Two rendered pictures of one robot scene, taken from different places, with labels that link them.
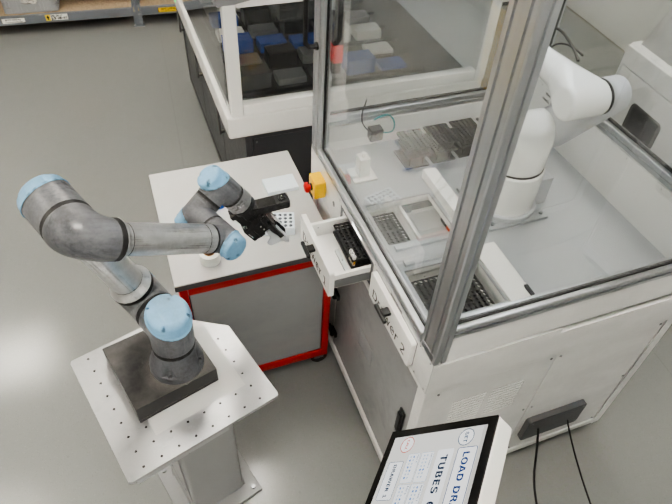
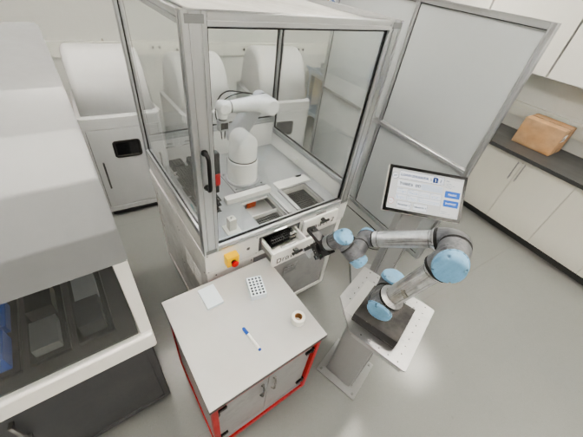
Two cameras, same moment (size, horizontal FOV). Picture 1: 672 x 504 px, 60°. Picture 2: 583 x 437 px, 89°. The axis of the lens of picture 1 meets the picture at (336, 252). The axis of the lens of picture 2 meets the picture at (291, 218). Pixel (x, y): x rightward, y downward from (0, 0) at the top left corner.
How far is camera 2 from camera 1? 2.10 m
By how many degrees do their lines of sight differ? 72
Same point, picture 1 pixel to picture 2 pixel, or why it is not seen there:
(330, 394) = not seen: hidden behind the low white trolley
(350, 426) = not seen: hidden behind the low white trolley
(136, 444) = (419, 314)
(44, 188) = (461, 248)
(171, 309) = (392, 274)
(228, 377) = (368, 287)
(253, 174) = (198, 319)
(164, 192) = (233, 384)
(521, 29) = (389, 53)
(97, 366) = (398, 353)
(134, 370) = (398, 319)
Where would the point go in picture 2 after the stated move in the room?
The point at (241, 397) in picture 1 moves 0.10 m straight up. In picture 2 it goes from (374, 279) to (379, 269)
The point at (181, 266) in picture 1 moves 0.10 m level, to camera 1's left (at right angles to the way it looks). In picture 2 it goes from (309, 336) to (314, 356)
